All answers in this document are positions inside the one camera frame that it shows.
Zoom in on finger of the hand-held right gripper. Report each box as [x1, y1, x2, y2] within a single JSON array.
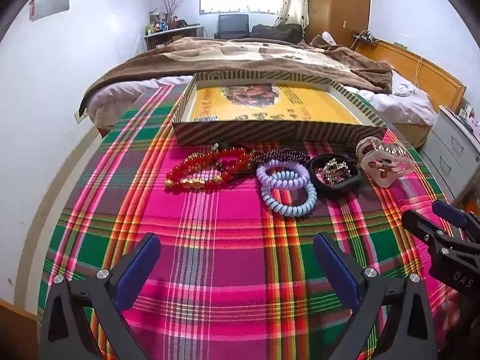
[[431, 199, 480, 241], [402, 210, 464, 257]]

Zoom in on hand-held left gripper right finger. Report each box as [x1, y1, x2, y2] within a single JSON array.
[[313, 232, 437, 360]]

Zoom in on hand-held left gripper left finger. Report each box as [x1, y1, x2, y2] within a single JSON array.
[[39, 232, 162, 360]]

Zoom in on red bracelet with gold charms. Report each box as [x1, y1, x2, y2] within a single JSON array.
[[164, 152, 233, 194]]

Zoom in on rhinestone hair clip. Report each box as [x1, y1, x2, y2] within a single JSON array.
[[317, 157, 353, 187]]

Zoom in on purple coil hair tie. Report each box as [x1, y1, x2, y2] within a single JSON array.
[[256, 158, 308, 191]]

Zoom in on striped cardboard box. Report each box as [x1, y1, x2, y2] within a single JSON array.
[[172, 70, 389, 147]]

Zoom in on grey filing cabinet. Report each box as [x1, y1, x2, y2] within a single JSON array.
[[418, 105, 480, 204]]

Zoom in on black thick hair band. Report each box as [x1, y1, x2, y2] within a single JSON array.
[[307, 155, 362, 198]]

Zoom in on plaid cloth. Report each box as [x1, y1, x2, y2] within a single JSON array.
[[37, 82, 452, 360]]

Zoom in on power strip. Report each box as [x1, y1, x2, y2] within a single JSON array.
[[352, 31, 380, 44]]

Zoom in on small desk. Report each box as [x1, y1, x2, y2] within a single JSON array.
[[143, 24, 204, 51]]

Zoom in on wooden wardrobe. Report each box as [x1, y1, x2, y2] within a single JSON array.
[[307, 0, 372, 44]]

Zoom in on dark clothes pile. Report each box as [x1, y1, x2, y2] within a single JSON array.
[[250, 23, 304, 43]]

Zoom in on bottles on desk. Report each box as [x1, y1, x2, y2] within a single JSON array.
[[144, 9, 196, 35]]

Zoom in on black office chair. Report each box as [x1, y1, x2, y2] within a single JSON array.
[[217, 13, 251, 41]]

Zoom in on purple blossom branches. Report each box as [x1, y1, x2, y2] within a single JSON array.
[[159, 0, 196, 23]]

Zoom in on pale blue coil hair tie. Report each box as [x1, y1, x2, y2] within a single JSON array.
[[260, 172, 318, 218]]

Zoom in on dark bead bracelet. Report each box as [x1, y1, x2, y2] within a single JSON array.
[[250, 148, 312, 166]]

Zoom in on yellow cable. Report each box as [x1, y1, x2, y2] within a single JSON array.
[[412, 56, 425, 88]]

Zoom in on wooden bed frame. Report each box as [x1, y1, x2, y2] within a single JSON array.
[[354, 39, 467, 149]]

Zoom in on red bead bracelet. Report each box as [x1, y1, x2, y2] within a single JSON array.
[[172, 146, 260, 184]]

